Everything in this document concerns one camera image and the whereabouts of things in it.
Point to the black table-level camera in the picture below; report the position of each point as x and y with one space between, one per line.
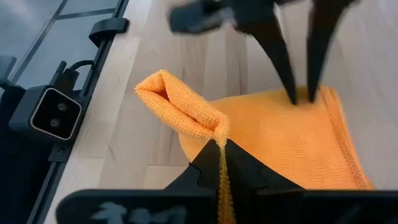
49 113

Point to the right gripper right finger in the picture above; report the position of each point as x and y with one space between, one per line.
280 205

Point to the black aluminium table frame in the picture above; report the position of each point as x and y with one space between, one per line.
93 62

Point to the orange microfiber towel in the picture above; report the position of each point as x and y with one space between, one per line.
280 140

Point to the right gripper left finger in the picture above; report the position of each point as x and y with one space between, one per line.
174 205

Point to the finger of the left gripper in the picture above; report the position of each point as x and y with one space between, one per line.
320 37
276 53

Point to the black table edge clamp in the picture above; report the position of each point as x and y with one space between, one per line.
107 29

